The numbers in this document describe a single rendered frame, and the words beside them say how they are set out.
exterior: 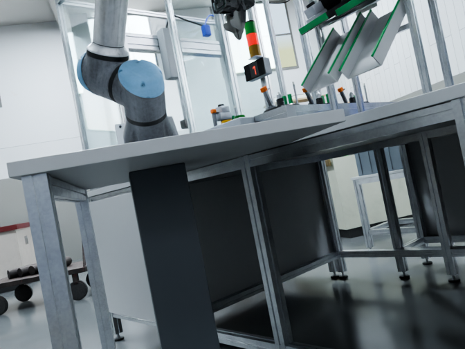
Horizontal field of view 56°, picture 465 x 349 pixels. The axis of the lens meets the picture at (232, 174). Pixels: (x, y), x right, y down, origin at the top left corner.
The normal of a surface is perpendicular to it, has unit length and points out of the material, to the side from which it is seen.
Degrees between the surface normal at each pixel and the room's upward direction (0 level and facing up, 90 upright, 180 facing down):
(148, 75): 51
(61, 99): 90
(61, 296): 90
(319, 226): 90
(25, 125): 90
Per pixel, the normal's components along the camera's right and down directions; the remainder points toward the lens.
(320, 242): 0.65, -0.15
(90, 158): 0.23, -0.07
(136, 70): 0.14, -0.68
